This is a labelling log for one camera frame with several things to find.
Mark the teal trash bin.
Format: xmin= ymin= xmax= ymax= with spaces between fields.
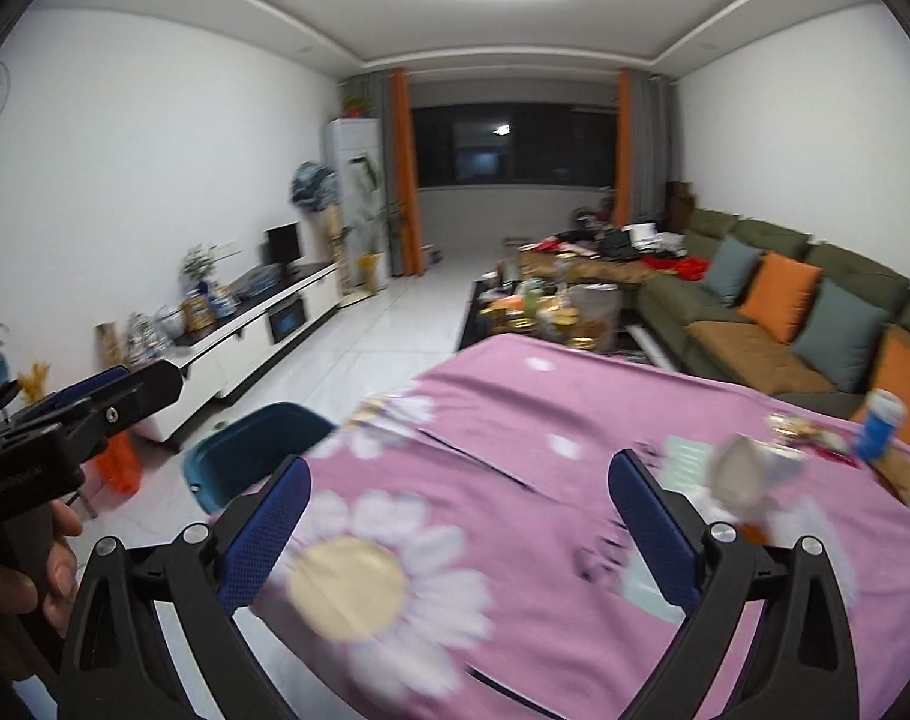
xmin=181 ymin=401 xmax=336 ymax=515

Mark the person's left hand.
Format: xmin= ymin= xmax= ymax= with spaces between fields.
xmin=0 ymin=500 xmax=82 ymax=683

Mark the orange plastic bag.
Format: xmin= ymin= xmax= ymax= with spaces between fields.
xmin=91 ymin=431 xmax=142 ymax=496

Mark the white ceramic jar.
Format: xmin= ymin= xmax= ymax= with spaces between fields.
xmin=154 ymin=305 xmax=187 ymax=341

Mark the white TV cabinet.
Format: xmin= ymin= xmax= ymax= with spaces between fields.
xmin=134 ymin=263 xmax=339 ymax=445

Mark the brown snack wrapper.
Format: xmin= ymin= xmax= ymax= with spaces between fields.
xmin=871 ymin=449 xmax=910 ymax=507

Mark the red snack packet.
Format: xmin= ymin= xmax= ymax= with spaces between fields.
xmin=807 ymin=444 xmax=858 ymax=468

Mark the small snack packet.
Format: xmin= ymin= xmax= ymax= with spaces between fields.
xmin=767 ymin=413 xmax=822 ymax=442

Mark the small vase plant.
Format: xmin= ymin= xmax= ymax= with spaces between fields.
xmin=180 ymin=241 xmax=240 ymax=296

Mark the blue lidded cup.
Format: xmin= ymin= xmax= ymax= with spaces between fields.
xmin=853 ymin=390 xmax=907 ymax=463

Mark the orange cushion near end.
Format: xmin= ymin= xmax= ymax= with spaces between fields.
xmin=851 ymin=335 xmax=910 ymax=455

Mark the small black monitor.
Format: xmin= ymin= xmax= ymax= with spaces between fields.
xmin=265 ymin=223 xmax=302 ymax=271

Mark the grey-blue cushion middle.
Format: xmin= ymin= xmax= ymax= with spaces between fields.
xmin=791 ymin=280 xmax=887 ymax=394

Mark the green sectional sofa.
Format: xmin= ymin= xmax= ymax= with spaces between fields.
xmin=637 ymin=210 xmax=910 ymax=419

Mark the pink floral tablecloth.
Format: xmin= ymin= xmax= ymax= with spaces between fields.
xmin=251 ymin=331 xmax=910 ymax=720

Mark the orange cushion near window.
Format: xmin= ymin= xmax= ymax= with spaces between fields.
xmin=738 ymin=252 xmax=822 ymax=343

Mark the covered standing fan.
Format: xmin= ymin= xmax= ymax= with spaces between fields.
xmin=290 ymin=161 xmax=350 ymax=298

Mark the grey-blue cushion near window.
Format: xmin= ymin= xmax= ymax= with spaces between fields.
xmin=701 ymin=236 xmax=762 ymax=307

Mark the tall potted plant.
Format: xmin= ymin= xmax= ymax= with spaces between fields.
xmin=343 ymin=153 xmax=398 ymax=294

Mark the white standing air conditioner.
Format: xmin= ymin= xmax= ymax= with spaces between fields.
xmin=323 ymin=117 xmax=388 ymax=289

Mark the clothes pile on sofa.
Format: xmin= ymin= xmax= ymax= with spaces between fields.
xmin=518 ymin=223 xmax=710 ymax=284

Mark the black coffee table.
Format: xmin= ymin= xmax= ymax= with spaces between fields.
xmin=455 ymin=275 xmax=655 ymax=366

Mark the plant on air conditioner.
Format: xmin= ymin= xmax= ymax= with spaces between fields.
xmin=343 ymin=93 xmax=370 ymax=119

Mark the left orange grey curtain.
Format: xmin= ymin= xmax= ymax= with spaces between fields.
xmin=343 ymin=68 xmax=425 ymax=277

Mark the orange grey curtain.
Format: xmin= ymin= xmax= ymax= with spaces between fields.
xmin=343 ymin=68 xmax=425 ymax=277
xmin=612 ymin=68 xmax=683 ymax=227

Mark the dark window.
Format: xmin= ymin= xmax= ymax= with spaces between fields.
xmin=413 ymin=103 xmax=617 ymax=188

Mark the right orange grey curtain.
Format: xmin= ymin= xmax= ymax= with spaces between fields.
xmin=612 ymin=68 xmax=683 ymax=227

